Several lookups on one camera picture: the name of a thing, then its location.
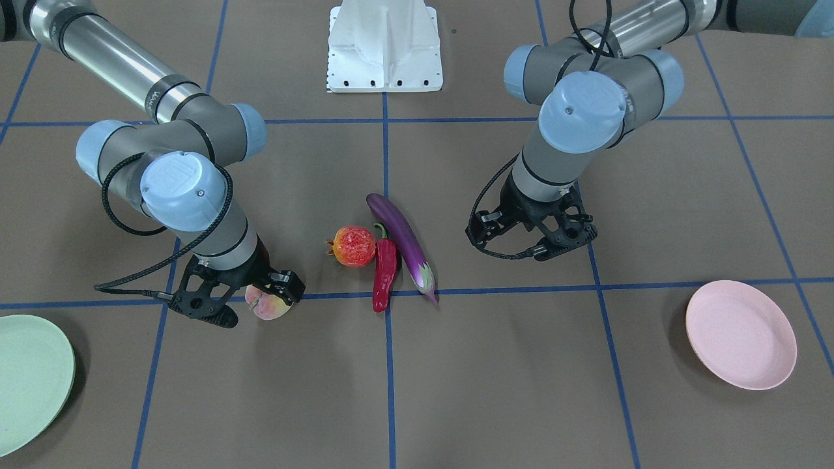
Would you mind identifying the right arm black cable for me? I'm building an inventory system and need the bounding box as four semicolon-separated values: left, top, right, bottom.
94;151;235;302

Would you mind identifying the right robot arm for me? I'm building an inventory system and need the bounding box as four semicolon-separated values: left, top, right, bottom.
2;1;305;328

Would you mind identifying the purple eggplant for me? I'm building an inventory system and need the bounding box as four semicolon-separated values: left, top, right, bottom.
366;193;440;307

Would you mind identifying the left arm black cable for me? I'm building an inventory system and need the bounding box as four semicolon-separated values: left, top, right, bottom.
568;0;614;71

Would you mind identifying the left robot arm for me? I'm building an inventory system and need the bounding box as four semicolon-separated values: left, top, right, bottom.
465;1;832;261

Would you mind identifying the yellow pink peach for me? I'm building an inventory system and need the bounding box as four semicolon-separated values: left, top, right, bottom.
244;285;292;320

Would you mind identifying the red chili pepper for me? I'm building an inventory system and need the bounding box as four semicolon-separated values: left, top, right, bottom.
372;222;399;313

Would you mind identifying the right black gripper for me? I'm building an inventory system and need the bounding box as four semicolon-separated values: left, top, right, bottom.
171;238;306;329

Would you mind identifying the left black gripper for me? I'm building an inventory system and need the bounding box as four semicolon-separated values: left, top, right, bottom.
465;175;598;262

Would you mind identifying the pink plate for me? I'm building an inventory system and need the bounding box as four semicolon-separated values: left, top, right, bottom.
685;280;798;391

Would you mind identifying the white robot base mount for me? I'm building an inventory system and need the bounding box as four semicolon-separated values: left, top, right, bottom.
326;1;444;93

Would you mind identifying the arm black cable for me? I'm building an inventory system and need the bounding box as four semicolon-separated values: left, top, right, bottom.
94;151;235;302
568;0;614;71

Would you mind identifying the light green plate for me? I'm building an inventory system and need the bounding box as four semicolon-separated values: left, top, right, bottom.
1;315;76;457

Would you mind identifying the red orange pomegranate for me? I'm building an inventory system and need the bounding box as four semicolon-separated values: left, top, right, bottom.
326;225;377;267

